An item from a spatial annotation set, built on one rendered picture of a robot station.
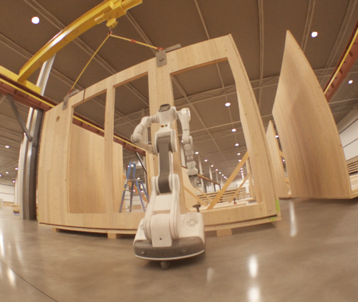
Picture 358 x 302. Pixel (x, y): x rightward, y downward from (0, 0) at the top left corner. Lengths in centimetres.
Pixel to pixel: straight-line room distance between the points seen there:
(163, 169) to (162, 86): 170
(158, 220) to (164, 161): 60
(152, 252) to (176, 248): 17
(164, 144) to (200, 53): 190
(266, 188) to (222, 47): 222
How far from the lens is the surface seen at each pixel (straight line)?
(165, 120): 202
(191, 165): 165
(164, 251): 132
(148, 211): 141
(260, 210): 231
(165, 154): 171
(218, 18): 1309
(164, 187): 155
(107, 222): 309
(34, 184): 922
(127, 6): 599
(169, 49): 354
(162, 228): 130
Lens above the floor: 46
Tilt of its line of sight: 16 degrees up
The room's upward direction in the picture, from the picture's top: 7 degrees counter-clockwise
